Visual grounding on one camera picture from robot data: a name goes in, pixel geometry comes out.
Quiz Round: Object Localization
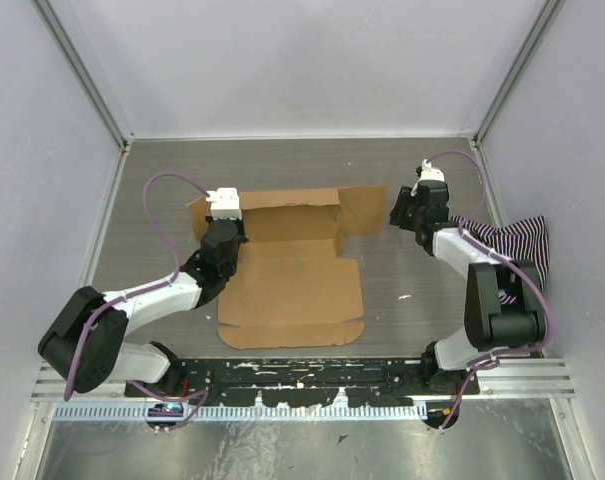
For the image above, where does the aluminium corner post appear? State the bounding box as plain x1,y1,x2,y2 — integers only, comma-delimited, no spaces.
473,0,564,147
31,0,129,150

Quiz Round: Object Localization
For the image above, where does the brown cardboard box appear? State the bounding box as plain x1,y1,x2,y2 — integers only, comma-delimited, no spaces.
185,184,389,350

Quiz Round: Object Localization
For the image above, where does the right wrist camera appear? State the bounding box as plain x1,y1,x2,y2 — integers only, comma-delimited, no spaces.
411,159,445,196

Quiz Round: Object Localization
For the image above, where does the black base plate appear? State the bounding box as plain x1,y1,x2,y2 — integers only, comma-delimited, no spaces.
123,355,481,409

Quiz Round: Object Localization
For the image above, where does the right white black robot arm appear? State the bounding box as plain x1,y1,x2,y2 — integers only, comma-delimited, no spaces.
389,180,547,395

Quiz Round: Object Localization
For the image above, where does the striped purple cloth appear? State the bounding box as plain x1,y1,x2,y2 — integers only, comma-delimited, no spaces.
452,216,550,291

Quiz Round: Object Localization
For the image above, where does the aluminium front rail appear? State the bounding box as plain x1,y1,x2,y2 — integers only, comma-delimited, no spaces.
30,357,576,402

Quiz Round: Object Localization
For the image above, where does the left aluminium corner post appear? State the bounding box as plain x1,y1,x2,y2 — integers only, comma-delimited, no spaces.
31,0,129,150

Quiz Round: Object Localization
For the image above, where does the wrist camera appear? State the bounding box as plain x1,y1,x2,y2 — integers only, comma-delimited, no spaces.
411,159,445,196
205,187,243,221

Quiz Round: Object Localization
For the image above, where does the white slotted cable duct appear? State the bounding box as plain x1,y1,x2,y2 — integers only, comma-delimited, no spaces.
52,399,428,423

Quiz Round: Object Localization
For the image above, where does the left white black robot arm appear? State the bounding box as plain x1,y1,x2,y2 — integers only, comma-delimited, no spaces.
37,217,247,397

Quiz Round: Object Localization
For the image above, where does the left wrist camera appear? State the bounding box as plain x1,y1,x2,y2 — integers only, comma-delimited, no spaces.
205,187,243,221

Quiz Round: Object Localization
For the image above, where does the right aluminium corner post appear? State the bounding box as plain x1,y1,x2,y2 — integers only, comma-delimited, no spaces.
473,0,564,147

